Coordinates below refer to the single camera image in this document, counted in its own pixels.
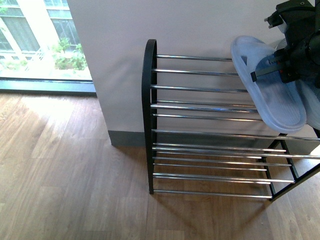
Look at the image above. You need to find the light blue slide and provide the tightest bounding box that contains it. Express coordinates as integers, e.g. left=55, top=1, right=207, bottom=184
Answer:
left=230, top=36, right=307, bottom=134

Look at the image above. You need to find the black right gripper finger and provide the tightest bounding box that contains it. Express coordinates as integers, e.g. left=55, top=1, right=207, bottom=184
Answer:
left=250, top=65, right=284, bottom=82

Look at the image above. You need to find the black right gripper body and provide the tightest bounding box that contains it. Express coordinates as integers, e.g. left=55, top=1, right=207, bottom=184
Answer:
left=264, top=0, right=320, bottom=88

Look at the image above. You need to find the grey sneaker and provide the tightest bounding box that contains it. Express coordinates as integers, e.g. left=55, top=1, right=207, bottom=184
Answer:
left=294, top=76, right=320, bottom=130

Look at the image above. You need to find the black metal shoe rack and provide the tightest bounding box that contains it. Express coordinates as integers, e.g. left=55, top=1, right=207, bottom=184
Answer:
left=141, top=39, right=320, bottom=201

